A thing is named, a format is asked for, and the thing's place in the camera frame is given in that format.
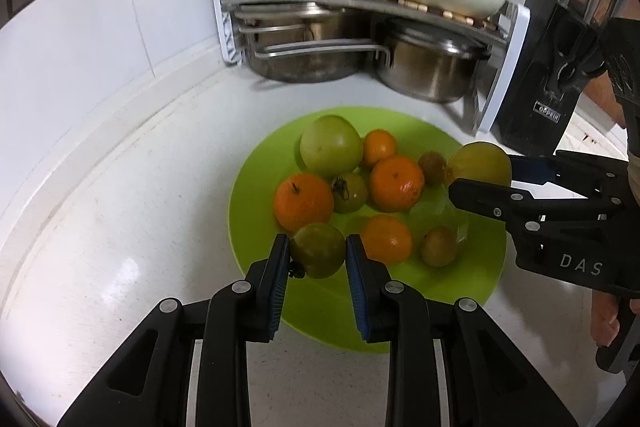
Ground yellow pear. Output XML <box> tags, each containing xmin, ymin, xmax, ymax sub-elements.
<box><xmin>444</xmin><ymin>142</ymin><xmax>512</xmax><ymax>186</ymax></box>

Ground brown small fruit front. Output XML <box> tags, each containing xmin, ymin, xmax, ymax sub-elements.
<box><xmin>420</xmin><ymin>227</ymin><xmax>458</xmax><ymax>268</ymax></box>

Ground brown small fruit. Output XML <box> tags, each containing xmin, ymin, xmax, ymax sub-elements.
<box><xmin>420</xmin><ymin>227</ymin><xmax>458</xmax><ymax>268</ymax></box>
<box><xmin>418</xmin><ymin>150</ymin><xmax>446</xmax><ymax>186</ymax></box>

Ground brown small fruit back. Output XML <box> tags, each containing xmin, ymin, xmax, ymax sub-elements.
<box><xmin>418</xmin><ymin>150</ymin><xmax>446</xmax><ymax>186</ymax></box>

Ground large front orange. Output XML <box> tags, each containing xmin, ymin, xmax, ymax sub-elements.
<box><xmin>369</xmin><ymin>155</ymin><xmax>425</xmax><ymax>212</ymax></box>

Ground small green tomato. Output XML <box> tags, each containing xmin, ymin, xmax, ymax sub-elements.
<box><xmin>292</xmin><ymin>222</ymin><xmax>346</xmax><ymax>280</ymax></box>
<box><xmin>331</xmin><ymin>172</ymin><xmax>369</xmax><ymax>213</ymax></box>

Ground green apple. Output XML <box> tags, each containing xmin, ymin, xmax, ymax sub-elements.
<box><xmin>299</xmin><ymin>115</ymin><xmax>363</xmax><ymax>178</ymax></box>

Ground orange with stem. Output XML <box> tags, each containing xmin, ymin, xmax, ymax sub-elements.
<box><xmin>272</xmin><ymin>172</ymin><xmax>334</xmax><ymax>233</ymax></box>

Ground small orange mandarin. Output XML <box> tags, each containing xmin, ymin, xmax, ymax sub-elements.
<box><xmin>359</xmin><ymin>215</ymin><xmax>413</xmax><ymax>267</ymax></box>

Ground person's right hand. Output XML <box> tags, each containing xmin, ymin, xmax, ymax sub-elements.
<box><xmin>590</xmin><ymin>291</ymin><xmax>620</xmax><ymax>347</ymax></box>

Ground black knife block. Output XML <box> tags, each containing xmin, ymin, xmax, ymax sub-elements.
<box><xmin>492</xmin><ymin>0</ymin><xmax>593</xmax><ymax>157</ymax></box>

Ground black scissors in block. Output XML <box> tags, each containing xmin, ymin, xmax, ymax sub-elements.
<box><xmin>547</xmin><ymin>20</ymin><xmax>604</xmax><ymax>101</ymax></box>

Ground white corner pot rack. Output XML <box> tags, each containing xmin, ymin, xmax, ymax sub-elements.
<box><xmin>213</xmin><ymin>0</ymin><xmax>530</xmax><ymax>134</ymax></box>

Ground green plate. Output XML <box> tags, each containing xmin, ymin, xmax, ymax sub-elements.
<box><xmin>228</xmin><ymin>106</ymin><xmax>506</xmax><ymax>353</ymax></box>

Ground steel pot under rack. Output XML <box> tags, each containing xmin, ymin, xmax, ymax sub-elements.
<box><xmin>374</xmin><ymin>31</ymin><xmax>490</xmax><ymax>104</ymax></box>

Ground beaded trivet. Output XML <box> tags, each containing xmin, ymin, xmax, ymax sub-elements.
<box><xmin>384</xmin><ymin>0</ymin><xmax>498</xmax><ymax>31</ymax></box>

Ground steel pan under rack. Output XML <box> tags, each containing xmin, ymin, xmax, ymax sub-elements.
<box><xmin>233</xmin><ymin>2</ymin><xmax>386</xmax><ymax>83</ymax></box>

